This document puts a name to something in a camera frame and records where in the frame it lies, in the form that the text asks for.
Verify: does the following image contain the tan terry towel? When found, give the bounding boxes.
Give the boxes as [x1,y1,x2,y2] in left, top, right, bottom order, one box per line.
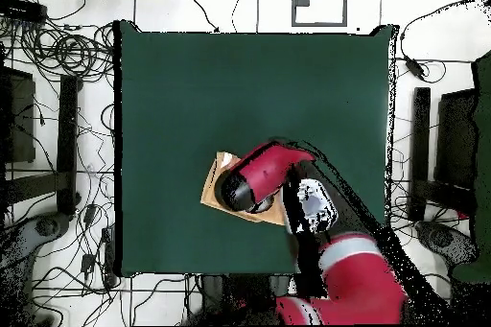
[199,151,288,227]

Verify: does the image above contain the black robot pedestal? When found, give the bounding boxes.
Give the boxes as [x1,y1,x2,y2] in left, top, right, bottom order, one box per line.
[199,272,296,327]

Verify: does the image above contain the dark green table cloth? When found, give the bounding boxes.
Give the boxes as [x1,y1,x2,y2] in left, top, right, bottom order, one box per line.
[113,19,398,278]

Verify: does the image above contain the office chair base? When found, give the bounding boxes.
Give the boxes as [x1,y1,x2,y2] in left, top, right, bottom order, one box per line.
[0,211,75,269]
[415,219,480,267]

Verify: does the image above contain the black adapter with cable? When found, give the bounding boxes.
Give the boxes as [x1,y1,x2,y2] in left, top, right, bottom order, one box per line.
[401,54,449,85]

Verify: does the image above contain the black cable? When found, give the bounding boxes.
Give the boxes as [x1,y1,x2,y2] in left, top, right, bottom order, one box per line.
[230,0,257,34]
[178,0,221,34]

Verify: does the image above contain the black cross beam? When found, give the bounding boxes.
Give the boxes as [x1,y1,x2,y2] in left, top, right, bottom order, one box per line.
[5,171,70,205]

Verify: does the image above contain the coil of black cables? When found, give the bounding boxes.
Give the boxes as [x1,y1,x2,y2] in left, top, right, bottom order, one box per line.
[16,22,116,80]

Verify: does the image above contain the black power adapter box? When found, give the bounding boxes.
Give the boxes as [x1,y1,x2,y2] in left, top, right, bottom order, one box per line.
[0,0,48,24]

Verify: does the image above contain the black stand beam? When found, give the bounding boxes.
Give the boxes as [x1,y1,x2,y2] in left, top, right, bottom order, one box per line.
[56,74,82,216]
[407,86,432,222]

